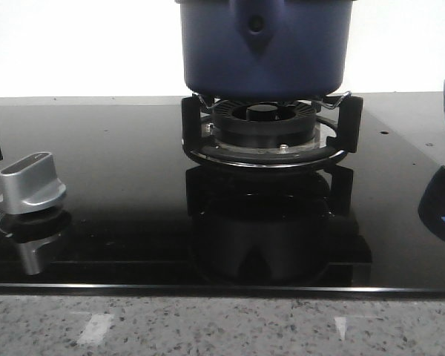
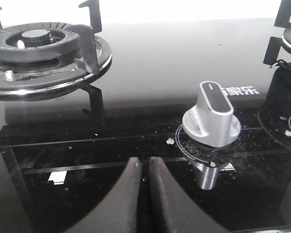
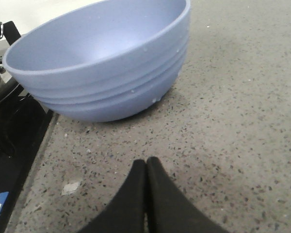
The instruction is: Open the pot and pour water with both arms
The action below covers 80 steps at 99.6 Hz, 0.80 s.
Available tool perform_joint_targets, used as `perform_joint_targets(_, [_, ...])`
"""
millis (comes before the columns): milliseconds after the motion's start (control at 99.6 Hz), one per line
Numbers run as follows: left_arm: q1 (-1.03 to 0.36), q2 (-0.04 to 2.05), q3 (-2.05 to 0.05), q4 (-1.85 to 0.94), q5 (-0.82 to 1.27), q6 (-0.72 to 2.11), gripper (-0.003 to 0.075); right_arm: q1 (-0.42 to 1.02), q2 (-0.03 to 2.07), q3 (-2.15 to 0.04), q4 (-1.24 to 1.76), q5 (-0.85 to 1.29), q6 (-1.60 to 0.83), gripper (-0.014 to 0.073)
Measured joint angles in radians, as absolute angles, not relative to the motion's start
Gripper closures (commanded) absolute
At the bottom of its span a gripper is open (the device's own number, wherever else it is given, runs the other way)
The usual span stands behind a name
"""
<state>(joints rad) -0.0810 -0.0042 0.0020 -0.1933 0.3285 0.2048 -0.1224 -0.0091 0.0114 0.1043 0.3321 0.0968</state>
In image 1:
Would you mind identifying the black pot support grate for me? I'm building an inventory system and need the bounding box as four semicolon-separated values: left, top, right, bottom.
181;92;363;171

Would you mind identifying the blue cooking pot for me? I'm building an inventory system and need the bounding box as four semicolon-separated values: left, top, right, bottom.
178;1;353;100

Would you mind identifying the black gas burner head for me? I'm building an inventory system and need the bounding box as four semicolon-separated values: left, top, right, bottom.
212;101;316;148

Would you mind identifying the black glass cooktop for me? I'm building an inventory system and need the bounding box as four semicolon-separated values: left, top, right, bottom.
0;95;445;297

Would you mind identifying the silver stove knob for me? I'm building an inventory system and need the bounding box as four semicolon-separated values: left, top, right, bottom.
0;151;66;215

